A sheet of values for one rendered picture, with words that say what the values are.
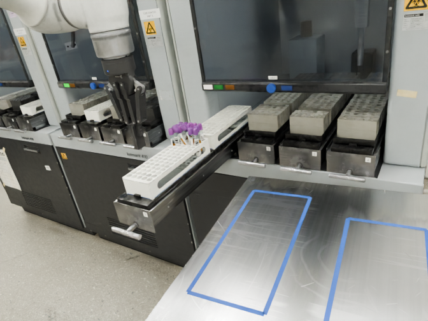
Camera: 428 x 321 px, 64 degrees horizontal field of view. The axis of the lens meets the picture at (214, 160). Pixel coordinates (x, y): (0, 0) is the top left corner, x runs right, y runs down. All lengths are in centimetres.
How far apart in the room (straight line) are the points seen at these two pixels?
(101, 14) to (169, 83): 63
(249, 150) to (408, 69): 52
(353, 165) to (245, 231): 46
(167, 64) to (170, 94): 12
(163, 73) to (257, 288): 98
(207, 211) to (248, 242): 75
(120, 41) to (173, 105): 63
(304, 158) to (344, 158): 12
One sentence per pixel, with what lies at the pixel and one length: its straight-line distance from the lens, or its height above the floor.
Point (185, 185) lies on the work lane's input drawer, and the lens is 99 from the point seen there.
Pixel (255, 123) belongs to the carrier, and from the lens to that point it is 122.
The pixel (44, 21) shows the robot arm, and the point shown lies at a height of 127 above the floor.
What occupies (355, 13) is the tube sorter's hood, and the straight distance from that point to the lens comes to 104.
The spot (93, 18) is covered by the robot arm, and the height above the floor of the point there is 126.
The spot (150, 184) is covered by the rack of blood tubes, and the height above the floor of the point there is 86.
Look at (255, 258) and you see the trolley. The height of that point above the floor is 82.
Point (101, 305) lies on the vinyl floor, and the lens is 189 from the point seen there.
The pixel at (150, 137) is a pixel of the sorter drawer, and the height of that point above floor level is 78.
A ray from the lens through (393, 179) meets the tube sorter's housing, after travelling 109.
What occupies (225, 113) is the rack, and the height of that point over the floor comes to 86.
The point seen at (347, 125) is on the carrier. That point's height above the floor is 86.
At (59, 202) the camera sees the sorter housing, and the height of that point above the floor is 26.
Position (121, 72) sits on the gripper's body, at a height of 114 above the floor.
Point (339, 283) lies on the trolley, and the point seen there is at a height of 82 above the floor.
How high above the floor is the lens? 128
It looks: 26 degrees down
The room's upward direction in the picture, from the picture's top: 9 degrees counter-clockwise
